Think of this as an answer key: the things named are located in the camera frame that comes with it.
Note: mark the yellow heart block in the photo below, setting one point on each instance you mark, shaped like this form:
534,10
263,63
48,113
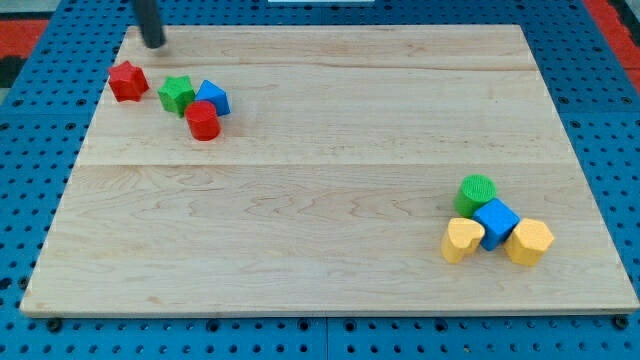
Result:
462,237

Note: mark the green star block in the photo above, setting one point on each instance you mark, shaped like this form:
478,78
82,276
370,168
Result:
176,94

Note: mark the red star block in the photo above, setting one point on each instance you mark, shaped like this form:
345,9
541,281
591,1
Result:
127,82

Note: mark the light wooden board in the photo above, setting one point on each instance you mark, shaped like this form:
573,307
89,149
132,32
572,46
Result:
330,186

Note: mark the red cylinder block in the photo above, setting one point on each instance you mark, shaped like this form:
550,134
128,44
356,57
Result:
202,120

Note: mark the blue triangle block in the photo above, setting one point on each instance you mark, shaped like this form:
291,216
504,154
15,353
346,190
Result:
210,92

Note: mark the green cylinder block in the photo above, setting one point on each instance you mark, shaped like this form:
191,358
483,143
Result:
474,191

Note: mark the blue cube block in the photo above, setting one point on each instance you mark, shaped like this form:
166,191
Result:
498,220

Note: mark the yellow hexagon block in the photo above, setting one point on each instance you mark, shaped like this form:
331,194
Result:
529,240

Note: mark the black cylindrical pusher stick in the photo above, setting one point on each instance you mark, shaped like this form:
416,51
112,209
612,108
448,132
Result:
150,23

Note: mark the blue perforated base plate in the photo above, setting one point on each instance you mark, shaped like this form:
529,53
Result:
49,107

